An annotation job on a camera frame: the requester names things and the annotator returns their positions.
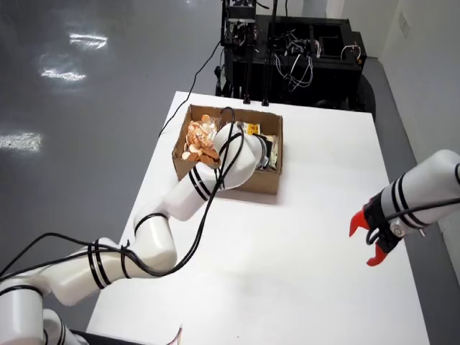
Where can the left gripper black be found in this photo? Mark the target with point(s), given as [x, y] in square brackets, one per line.
[267, 151]

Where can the black box device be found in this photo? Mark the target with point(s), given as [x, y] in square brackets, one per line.
[242, 10]

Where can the beige snack packet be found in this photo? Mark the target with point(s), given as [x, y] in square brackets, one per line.
[275, 149]

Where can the black equipment cart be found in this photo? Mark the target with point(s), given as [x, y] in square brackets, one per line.
[323, 82]

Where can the yellow snack packet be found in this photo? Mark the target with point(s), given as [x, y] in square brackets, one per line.
[252, 128]

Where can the clear bag orange round cookies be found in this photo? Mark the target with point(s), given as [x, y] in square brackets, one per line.
[199, 134]

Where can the brown cardboard box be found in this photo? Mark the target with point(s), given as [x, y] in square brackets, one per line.
[258, 183]

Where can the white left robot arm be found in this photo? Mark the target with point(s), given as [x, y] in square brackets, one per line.
[187, 201]

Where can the open black electronics module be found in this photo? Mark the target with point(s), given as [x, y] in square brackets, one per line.
[237, 36]

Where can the brown bread snack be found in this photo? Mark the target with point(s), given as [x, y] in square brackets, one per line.
[210, 154]
[196, 157]

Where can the tall black clamp pole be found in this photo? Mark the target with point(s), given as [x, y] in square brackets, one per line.
[268, 79]

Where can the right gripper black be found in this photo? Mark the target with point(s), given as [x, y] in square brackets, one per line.
[382, 230]

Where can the short black clamp pole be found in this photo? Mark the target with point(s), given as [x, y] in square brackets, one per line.
[247, 79]

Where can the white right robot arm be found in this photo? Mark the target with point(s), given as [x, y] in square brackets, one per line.
[431, 187]

